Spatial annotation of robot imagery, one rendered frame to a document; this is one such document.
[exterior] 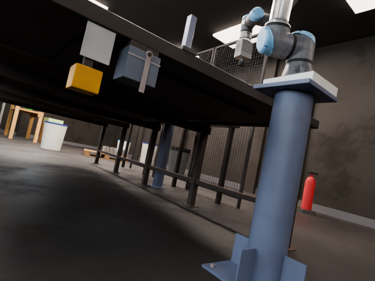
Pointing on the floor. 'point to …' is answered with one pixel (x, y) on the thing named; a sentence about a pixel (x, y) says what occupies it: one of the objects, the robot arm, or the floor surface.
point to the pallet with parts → (103, 153)
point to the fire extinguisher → (308, 195)
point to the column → (276, 188)
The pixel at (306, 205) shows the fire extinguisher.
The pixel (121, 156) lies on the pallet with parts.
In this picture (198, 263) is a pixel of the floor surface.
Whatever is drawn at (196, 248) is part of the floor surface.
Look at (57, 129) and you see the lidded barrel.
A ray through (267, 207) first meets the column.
